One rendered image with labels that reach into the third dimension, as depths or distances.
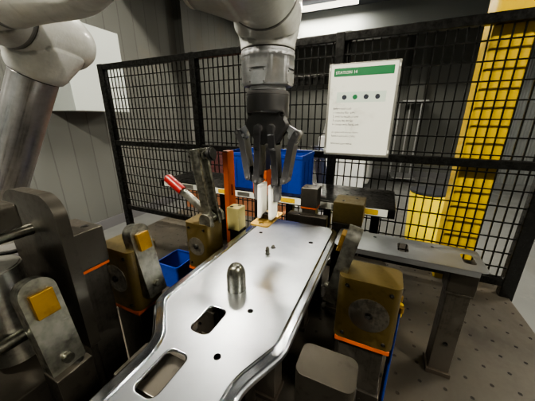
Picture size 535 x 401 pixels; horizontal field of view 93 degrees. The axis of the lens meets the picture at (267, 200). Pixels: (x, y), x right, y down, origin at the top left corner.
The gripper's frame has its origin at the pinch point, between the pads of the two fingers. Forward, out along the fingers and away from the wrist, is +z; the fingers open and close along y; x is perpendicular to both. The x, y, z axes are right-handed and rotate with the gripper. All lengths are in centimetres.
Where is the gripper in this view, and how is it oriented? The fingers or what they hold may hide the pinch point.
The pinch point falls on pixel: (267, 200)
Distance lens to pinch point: 50.2
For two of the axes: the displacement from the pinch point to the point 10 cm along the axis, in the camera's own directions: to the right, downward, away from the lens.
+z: 0.0, 9.5, 3.1
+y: 9.1, 1.3, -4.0
